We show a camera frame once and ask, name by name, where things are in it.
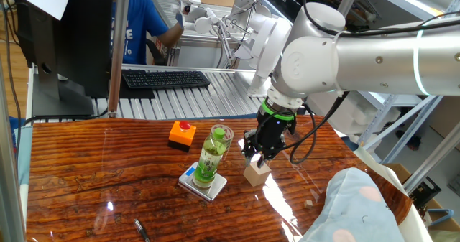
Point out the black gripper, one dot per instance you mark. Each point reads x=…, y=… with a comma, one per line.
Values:
x=273, y=130

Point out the green tea bottle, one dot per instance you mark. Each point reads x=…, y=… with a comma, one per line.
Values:
x=208, y=163

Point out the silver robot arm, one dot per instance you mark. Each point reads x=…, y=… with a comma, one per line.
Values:
x=377, y=62

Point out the silver digital scale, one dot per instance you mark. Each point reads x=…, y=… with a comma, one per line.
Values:
x=215, y=189

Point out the large wooden cube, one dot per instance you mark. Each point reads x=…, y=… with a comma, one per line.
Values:
x=257, y=175

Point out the small wooden cube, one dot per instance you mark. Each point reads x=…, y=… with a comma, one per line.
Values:
x=308, y=204

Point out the orange emergency stop button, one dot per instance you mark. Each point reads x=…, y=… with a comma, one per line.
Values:
x=181, y=137

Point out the white foam block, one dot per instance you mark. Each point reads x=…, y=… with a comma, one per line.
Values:
x=359, y=116

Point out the light blue face pillow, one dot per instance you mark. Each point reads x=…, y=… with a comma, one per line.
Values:
x=352, y=213

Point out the black keyboard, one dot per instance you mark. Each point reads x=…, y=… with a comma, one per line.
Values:
x=165, y=79

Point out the black desk mat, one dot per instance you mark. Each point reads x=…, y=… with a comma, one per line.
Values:
x=136, y=91

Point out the white haptic control device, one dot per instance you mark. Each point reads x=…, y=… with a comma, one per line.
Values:
x=201, y=23

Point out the black pen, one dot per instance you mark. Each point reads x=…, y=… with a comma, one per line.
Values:
x=141, y=229

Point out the grey metal shelf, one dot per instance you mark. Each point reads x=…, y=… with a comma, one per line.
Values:
x=402, y=100

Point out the person in blue shirt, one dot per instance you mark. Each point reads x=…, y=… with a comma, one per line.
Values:
x=138, y=26

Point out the black computer monitor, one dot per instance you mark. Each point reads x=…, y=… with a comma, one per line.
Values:
x=82, y=37

